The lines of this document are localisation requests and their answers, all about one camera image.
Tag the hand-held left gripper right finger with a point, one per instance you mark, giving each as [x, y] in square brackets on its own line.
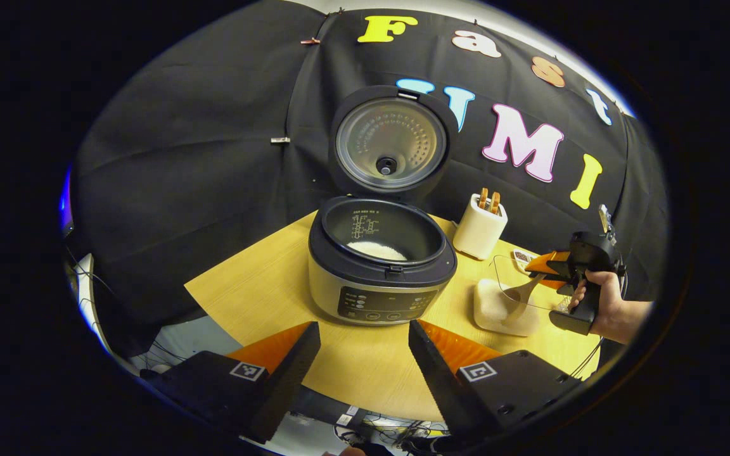
[441, 392]

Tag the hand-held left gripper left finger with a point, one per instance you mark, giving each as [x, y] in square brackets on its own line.
[282, 386]

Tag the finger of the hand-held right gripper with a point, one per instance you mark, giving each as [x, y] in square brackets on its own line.
[549, 266]

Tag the wooden spoon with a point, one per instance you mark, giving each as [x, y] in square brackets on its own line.
[520, 294]

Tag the silver black rice cooker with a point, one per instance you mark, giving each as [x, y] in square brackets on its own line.
[377, 285]

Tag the white divided bean dish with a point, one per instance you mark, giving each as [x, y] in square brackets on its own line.
[521, 256]

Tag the white toaster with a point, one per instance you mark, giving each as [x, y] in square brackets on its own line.
[476, 231]

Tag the toast bread slice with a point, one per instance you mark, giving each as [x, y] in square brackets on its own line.
[495, 202]
[483, 198]

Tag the black backdrop cloth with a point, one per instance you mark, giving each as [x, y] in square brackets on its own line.
[181, 158]

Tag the red clothes peg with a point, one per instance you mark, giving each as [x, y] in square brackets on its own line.
[310, 41]

